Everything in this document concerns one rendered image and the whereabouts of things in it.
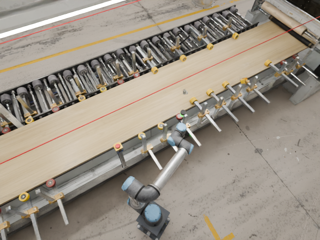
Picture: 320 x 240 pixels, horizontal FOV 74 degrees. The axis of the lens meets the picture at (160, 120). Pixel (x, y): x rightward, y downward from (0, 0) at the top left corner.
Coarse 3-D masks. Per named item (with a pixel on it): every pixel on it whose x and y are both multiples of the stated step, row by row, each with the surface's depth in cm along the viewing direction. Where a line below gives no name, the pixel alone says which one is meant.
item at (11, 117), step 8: (0, 0) 94; (8, 0) 96; (16, 0) 97; (24, 0) 99; (32, 0) 101; (0, 8) 96; (8, 8) 98; (0, 104) 210; (0, 112) 214; (8, 112) 220; (16, 120) 232
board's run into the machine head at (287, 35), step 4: (272, 24) 343; (276, 24) 343; (276, 28) 338; (280, 28) 338; (280, 32) 332; (288, 36) 328; (292, 36) 328; (304, 36) 329; (292, 40) 323; (296, 40) 323; (312, 40) 324; (296, 44) 318; (300, 44) 319; (304, 44) 319; (304, 48) 314
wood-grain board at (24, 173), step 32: (256, 32) 331; (192, 64) 293; (224, 64) 294; (256, 64) 295; (96, 96) 261; (128, 96) 262; (160, 96) 263; (192, 96) 264; (32, 128) 237; (64, 128) 238; (96, 128) 238; (128, 128) 239; (0, 160) 217; (32, 160) 218; (64, 160) 218; (0, 192) 201
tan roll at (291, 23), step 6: (264, 6) 341; (270, 6) 335; (270, 12) 336; (276, 12) 329; (282, 12) 325; (276, 18) 334; (282, 18) 324; (288, 18) 319; (288, 24) 321; (294, 24) 314; (300, 24) 310; (294, 30) 318; (300, 30) 309; (312, 36) 304
